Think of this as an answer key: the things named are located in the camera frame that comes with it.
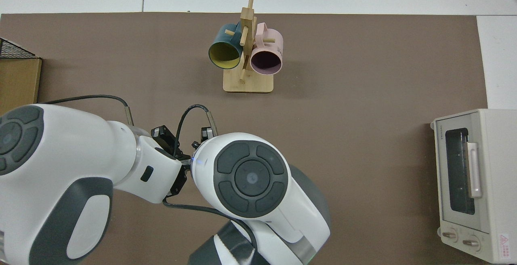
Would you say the wooden cup stand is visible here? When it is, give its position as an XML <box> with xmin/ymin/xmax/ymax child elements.
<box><xmin>223</xmin><ymin>0</ymin><xmax>275</xmax><ymax>93</ymax></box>

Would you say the pink mug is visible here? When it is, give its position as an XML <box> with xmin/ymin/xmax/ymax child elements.
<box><xmin>250</xmin><ymin>23</ymin><xmax>284</xmax><ymax>76</ymax></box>

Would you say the dark teal mug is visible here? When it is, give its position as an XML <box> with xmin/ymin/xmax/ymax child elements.
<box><xmin>208</xmin><ymin>23</ymin><xmax>244</xmax><ymax>70</ymax></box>

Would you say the brown table cloth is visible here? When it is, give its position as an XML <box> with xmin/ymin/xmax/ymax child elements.
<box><xmin>0</xmin><ymin>13</ymin><xmax>488</xmax><ymax>265</ymax></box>

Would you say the pale toaster oven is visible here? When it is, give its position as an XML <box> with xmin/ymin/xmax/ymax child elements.
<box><xmin>431</xmin><ymin>109</ymin><xmax>517</xmax><ymax>264</ymax></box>

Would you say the wire basket with wooden floor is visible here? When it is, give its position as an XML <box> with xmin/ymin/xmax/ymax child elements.
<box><xmin>0</xmin><ymin>38</ymin><xmax>42</xmax><ymax>116</ymax></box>

